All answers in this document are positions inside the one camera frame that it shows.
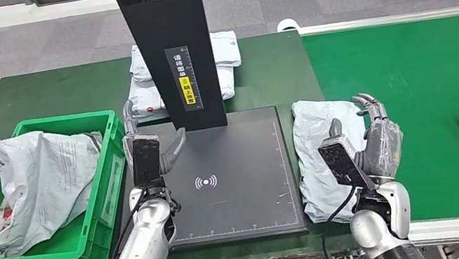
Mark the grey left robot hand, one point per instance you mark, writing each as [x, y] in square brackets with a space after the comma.
[172, 152]

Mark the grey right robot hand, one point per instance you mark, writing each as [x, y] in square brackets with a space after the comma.
[384, 148]

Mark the grey-white poly mailer parcel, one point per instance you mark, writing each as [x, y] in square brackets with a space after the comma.
[314, 156]
[40, 180]

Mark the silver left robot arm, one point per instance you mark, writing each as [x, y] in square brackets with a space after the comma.
[147, 251]

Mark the black inbound scanner machine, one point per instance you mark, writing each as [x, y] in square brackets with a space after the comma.
[243, 182]

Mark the green conveyor belt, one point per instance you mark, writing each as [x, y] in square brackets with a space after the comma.
[427, 74]

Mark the white conveyor end roller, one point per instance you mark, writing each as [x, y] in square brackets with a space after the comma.
[286, 25]

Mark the grey mailer bag red mark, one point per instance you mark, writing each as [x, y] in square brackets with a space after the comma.
[144, 101]

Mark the white label on crate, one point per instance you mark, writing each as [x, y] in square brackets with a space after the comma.
[112, 191]

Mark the ruler sticker with yellow patch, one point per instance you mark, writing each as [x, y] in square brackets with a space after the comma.
[183, 73]

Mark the folded grey mailer bag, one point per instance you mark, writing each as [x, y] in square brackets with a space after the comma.
[225, 49]

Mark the green plastic crate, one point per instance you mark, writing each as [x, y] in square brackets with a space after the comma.
[70, 244]

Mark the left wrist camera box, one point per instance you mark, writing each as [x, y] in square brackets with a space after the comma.
[146, 159]

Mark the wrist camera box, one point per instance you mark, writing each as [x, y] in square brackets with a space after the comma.
[344, 165]
[146, 159]

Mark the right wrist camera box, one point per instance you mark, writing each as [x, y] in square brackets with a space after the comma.
[344, 165]

